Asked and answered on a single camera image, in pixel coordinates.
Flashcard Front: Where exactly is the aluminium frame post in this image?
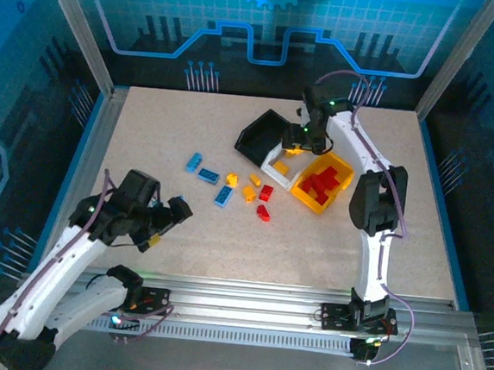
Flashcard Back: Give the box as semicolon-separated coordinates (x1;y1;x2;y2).
415;0;494;128
25;0;126;99

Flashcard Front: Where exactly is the blue table edge strip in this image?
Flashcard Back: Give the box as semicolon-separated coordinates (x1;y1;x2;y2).
27;86;109;276
403;119;487;313

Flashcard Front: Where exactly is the black connector box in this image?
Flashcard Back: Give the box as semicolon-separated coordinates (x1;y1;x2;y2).
348;336;384;366
105;310;144;346

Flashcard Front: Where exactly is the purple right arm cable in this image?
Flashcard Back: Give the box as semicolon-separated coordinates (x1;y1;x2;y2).
294;67;437;370

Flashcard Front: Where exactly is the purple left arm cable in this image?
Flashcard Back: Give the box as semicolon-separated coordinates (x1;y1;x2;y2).
0;158;187;370

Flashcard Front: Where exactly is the black plastic bin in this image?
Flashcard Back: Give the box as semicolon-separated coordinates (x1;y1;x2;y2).
232;104;292;171

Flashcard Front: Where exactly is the aluminium side rail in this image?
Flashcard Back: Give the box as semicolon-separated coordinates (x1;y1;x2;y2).
41;83;130;269

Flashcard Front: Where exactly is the yellow plastic bin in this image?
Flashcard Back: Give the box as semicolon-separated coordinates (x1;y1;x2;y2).
287;148;358;220

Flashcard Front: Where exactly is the white plastic bin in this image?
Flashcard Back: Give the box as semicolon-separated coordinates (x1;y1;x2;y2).
258;141;316;195

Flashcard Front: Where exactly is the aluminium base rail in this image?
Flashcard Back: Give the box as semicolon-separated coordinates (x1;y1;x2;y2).
13;260;480;347

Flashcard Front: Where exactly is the slotted grey cable duct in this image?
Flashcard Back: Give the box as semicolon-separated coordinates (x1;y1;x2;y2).
86;312;359;358

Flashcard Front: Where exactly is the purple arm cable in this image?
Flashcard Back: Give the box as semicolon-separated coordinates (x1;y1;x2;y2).
0;158;187;370
294;67;437;370

